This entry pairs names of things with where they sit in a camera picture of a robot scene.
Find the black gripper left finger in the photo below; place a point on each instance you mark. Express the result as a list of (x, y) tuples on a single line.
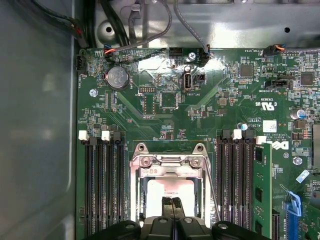
[(155, 230)]

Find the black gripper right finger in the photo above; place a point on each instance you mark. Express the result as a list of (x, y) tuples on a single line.
[(195, 230)]

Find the metal locking lever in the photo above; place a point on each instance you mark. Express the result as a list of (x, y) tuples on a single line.
[(212, 191)]

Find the silver CPU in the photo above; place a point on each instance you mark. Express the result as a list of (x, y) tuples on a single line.
[(170, 186)]

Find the black RAM slot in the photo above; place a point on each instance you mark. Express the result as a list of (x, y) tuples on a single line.
[(111, 187), (89, 187), (247, 187), (234, 187), (121, 187), (100, 187), (222, 187)]

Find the CPU socket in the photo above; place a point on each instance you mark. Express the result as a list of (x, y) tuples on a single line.
[(136, 154)]

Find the green RAM stick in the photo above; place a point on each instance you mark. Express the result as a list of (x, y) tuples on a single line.
[(262, 187)]

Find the green motherboard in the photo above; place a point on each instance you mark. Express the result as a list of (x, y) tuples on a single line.
[(200, 112)]

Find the silver internal USB port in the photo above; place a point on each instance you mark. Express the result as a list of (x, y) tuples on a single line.
[(188, 80)]

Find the coin cell battery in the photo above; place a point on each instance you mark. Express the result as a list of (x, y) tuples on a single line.
[(117, 77)]

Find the black PC case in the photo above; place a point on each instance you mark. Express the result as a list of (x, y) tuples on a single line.
[(37, 125)]

